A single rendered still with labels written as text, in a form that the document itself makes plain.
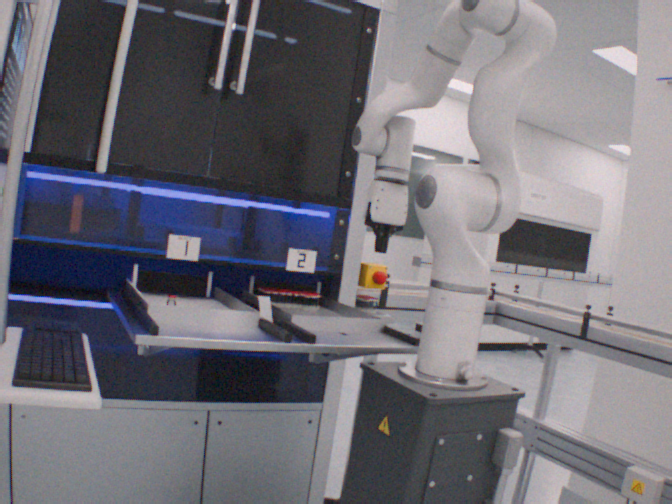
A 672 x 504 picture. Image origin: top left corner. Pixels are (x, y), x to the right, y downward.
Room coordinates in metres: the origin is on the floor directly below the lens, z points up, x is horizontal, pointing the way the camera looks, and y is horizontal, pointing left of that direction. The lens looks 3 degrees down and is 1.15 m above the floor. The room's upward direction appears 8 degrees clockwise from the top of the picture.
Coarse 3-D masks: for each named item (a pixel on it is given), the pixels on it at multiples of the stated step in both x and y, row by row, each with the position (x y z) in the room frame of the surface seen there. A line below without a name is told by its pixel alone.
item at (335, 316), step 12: (252, 300) 1.60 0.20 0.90; (324, 300) 1.78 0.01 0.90; (276, 312) 1.46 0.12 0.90; (288, 312) 1.40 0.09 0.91; (300, 312) 1.63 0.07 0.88; (312, 312) 1.66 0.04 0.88; (324, 312) 1.69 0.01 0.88; (336, 312) 1.71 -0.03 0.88; (348, 312) 1.66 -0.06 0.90; (360, 312) 1.60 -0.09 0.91; (300, 324) 1.39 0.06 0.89; (312, 324) 1.40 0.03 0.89; (324, 324) 1.42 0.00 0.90; (336, 324) 1.44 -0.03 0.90; (348, 324) 1.45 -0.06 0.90; (360, 324) 1.47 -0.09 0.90; (372, 324) 1.49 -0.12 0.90; (384, 324) 1.50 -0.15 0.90
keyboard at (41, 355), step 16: (32, 336) 1.08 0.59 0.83; (48, 336) 1.11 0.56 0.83; (64, 336) 1.13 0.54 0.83; (80, 336) 1.20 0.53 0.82; (32, 352) 1.01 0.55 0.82; (48, 352) 1.00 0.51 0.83; (64, 352) 1.02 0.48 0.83; (80, 352) 1.04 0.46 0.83; (16, 368) 0.90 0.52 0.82; (32, 368) 0.89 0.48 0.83; (48, 368) 0.91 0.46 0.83; (64, 368) 0.93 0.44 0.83; (80, 368) 0.95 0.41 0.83; (16, 384) 0.85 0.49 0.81; (32, 384) 0.86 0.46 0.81; (48, 384) 0.87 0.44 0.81; (64, 384) 0.88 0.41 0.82; (80, 384) 0.90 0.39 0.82
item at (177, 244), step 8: (176, 240) 1.49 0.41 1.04; (184, 240) 1.50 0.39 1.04; (192, 240) 1.51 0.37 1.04; (168, 248) 1.49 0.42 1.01; (176, 248) 1.50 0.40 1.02; (184, 248) 1.51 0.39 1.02; (192, 248) 1.52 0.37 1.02; (168, 256) 1.49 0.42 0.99; (176, 256) 1.50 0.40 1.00; (184, 256) 1.51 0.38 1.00; (192, 256) 1.52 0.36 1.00
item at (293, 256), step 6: (294, 252) 1.66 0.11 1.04; (300, 252) 1.66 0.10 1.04; (306, 252) 1.67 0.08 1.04; (312, 252) 1.68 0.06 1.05; (288, 258) 1.65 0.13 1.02; (294, 258) 1.66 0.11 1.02; (300, 258) 1.67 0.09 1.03; (306, 258) 1.68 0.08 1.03; (312, 258) 1.68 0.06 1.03; (288, 264) 1.65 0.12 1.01; (294, 264) 1.66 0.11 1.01; (300, 264) 1.67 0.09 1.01; (306, 264) 1.68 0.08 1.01; (312, 264) 1.69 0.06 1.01; (294, 270) 1.66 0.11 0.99; (300, 270) 1.67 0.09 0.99; (306, 270) 1.68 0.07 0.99; (312, 270) 1.69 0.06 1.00
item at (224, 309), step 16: (128, 288) 1.47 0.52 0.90; (144, 304) 1.26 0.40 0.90; (160, 304) 1.41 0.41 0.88; (176, 304) 1.45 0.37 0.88; (192, 304) 1.48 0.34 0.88; (208, 304) 1.52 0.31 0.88; (224, 304) 1.55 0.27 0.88; (240, 304) 1.45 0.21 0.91; (160, 320) 1.23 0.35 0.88; (176, 320) 1.25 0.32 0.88; (192, 320) 1.26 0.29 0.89; (208, 320) 1.28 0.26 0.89; (224, 320) 1.30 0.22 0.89; (240, 320) 1.32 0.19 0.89; (256, 320) 1.34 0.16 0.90
